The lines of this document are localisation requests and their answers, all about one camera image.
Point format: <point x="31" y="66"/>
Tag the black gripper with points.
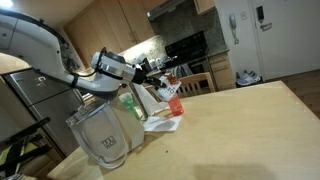
<point x="140" y="76"/>

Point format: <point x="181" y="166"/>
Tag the small white orange carton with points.
<point x="170" y="88"/>

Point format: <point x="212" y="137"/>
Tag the green clear plastic packet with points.
<point x="129" y="105"/>

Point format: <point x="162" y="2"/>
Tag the beige canvas tote bag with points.
<point x="103" y="136"/>

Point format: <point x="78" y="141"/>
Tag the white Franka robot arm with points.
<point x="36" y="46"/>

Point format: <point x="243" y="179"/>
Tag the wooden chair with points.
<point x="198" y="81"/>
<point x="154" y="93"/>

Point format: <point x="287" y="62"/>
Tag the white countertop container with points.
<point x="156" y="63"/>

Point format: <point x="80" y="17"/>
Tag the black countertop appliance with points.
<point x="147" y="64"/>

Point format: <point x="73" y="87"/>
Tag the silver metal pole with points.
<point x="140" y="103"/>

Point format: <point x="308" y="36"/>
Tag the spray bottle with pink liquid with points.
<point x="176" y="106"/>

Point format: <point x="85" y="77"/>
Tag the striped dish towel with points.
<point x="185" y="70"/>

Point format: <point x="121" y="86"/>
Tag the white paper sheet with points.
<point x="161" y="124"/>

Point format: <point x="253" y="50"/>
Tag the black kitchen stove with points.
<point x="186" y="46"/>

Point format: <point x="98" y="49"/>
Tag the wooden base cabinet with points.
<point x="221" y="71"/>

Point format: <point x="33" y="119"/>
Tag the steel range hood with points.
<point x="166" y="8"/>

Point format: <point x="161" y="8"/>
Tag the open kitchen shelf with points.
<point x="71" y="56"/>

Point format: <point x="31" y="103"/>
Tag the white blue sneaker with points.
<point x="245" y="79"/>
<point x="255" y="76"/>

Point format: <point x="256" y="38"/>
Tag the stainless steel refrigerator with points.
<point x="36" y="100"/>

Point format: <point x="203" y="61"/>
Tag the black door lock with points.
<point x="260" y="13"/>

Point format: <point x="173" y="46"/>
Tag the black tripod stand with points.
<point x="25" y="130"/>

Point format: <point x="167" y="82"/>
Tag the light wooden cabinets above fridge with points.
<point x="13" y="63"/>

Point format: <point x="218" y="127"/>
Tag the white door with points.
<point x="293" y="40"/>

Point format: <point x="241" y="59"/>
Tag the yellow green cloth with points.
<point x="5" y="156"/>

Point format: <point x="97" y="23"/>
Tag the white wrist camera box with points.
<point x="141" y="58"/>

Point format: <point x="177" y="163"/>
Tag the light wooden wall cabinets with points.
<point x="110" y="26"/>

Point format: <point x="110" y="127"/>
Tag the light wooden wall cabinet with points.
<point x="203" y="5"/>

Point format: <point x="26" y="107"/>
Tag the grey wall phone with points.
<point x="232" y="22"/>

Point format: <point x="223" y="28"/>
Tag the white light switch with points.
<point x="243" y="15"/>

